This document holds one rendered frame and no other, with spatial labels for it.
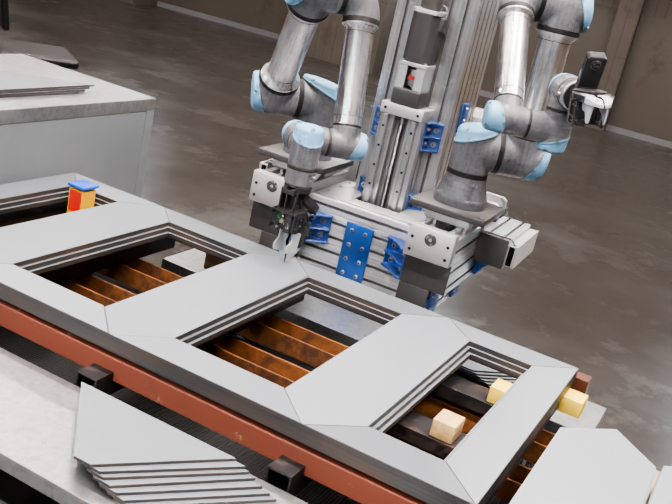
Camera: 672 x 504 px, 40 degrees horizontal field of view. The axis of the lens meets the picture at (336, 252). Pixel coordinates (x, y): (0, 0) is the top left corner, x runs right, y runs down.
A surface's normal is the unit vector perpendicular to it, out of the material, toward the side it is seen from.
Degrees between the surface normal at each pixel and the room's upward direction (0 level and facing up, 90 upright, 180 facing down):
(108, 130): 90
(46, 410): 0
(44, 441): 0
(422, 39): 90
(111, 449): 0
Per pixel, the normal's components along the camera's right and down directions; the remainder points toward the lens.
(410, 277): -0.42, 0.21
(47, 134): 0.87, 0.33
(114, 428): 0.21, -0.92
